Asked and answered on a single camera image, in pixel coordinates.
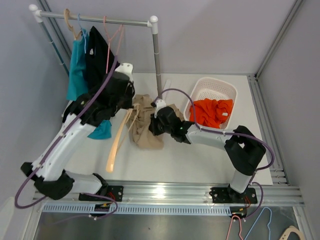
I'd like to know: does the black t shirt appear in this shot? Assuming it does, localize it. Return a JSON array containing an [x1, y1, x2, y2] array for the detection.
[[61, 25, 123, 126]]

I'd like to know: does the beige t shirt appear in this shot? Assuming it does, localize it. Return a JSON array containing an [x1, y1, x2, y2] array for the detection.
[[126, 93, 186, 151]]

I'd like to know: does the silver clothes rack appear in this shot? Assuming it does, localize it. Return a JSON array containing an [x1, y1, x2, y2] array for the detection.
[[28, 0, 171, 100]]

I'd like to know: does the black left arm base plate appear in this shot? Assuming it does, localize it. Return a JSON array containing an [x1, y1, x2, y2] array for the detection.
[[78, 185, 124, 202]]

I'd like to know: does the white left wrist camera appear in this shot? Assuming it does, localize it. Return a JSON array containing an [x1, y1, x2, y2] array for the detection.
[[115, 62, 134, 82]]

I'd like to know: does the teal t shirt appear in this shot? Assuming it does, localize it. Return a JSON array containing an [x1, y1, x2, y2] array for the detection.
[[66, 30, 112, 140]]

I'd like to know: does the white slotted cable duct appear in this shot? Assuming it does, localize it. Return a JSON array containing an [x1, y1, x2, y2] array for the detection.
[[42, 203, 232, 216]]

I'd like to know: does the pink wire hanger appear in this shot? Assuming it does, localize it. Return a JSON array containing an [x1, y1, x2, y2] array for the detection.
[[103, 16, 124, 74]]

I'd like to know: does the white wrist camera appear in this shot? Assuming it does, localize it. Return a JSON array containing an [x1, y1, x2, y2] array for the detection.
[[152, 98, 167, 119], [115, 62, 134, 82]]

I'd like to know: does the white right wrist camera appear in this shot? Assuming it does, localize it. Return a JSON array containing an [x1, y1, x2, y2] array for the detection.
[[152, 98, 167, 119]]

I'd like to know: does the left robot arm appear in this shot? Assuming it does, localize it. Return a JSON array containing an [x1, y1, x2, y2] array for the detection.
[[20, 70, 135, 201]]

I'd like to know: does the beige plastic hanger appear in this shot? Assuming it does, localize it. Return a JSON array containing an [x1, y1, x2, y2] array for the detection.
[[105, 103, 139, 173]]

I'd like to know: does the white perforated plastic basket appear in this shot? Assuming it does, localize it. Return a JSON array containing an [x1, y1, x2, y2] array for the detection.
[[183, 77, 238, 130]]

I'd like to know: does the beige hanger on floor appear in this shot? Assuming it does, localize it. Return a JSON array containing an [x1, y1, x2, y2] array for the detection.
[[279, 225, 306, 240]]

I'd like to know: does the light blue wire hanger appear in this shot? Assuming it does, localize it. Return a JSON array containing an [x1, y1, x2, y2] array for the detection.
[[77, 13, 88, 54]]

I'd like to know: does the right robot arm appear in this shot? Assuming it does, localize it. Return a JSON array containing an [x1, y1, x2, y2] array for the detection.
[[149, 106, 266, 203]]

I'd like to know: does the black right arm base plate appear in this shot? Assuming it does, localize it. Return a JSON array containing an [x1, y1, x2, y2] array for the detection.
[[209, 186, 258, 204]]

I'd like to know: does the beige hanger on rail end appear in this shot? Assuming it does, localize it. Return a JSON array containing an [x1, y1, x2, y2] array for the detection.
[[63, 8, 82, 41]]

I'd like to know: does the orange t shirt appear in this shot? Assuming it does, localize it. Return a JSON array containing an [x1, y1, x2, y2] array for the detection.
[[189, 98, 234, 129]]

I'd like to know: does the aluminium mounting rail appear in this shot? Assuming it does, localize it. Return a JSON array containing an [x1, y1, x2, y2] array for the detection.
[[32, 181, 306, 207]]

